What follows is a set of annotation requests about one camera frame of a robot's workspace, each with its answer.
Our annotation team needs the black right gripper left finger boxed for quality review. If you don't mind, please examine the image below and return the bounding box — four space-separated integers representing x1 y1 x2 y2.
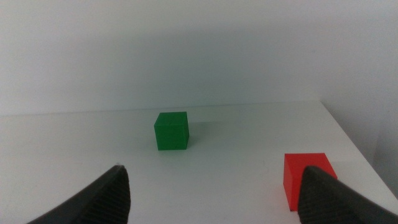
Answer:
26 164 132 224

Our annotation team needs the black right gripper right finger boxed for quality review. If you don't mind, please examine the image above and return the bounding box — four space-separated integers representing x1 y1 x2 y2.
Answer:
297 165 398 224

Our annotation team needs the red cube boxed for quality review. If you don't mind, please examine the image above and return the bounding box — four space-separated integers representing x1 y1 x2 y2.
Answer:
282 152 338 212

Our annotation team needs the green cube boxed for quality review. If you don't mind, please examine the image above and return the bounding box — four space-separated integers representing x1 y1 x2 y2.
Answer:
154 111 190 151

